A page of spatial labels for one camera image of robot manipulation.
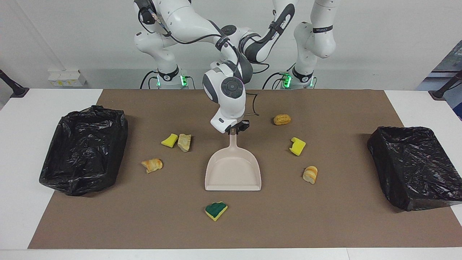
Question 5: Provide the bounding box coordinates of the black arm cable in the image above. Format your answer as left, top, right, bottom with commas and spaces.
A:
138, 5, 241, 78
247, 61, 300, 117

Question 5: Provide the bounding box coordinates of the curved yellow sponge piece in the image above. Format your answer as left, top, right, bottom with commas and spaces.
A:
161, 133, 179, 148

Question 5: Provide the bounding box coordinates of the black stand foot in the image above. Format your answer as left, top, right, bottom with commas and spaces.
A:
0, 69, 30, 98
428, 70, 462, 101

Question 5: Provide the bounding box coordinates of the white box on wall ledge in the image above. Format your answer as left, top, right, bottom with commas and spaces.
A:
48, 69, 87, 87

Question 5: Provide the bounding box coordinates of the striped croissant bread piece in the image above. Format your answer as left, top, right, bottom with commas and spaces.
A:
302, 166, 318, 185

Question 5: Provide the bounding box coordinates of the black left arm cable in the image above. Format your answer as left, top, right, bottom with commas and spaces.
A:
247, 61, 300, 117

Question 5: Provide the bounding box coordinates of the green and yellow sponge piece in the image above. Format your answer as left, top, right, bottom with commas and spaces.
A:
205, 201, 228, 222

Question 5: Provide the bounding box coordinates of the brown paper table mat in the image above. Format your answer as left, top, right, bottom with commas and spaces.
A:
28, 89, 462, 250

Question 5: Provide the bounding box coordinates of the notched yellow sponge piece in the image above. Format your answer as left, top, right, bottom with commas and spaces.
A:
289, 137, 306, 156

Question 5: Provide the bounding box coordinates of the bin lined with black bag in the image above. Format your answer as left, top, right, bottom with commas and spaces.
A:
367, 126, 462, 212
39, 105, 129, 197

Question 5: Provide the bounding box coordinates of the pale crusty bread chunk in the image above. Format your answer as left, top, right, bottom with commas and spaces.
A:
177, 134, 192, 153

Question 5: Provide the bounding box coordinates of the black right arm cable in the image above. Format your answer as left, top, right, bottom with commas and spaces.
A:
138, 5, 241, 78

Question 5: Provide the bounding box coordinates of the long orange croissant piece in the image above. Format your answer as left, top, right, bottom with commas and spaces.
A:
141, 158, 163, 174

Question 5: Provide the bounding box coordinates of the beige plastic dustpan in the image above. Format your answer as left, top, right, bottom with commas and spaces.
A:
205, 134, 262, 191

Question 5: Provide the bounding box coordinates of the black base cable bundle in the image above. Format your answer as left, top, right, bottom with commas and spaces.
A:
262, 64, 290, 90
140, 70, 160, 90

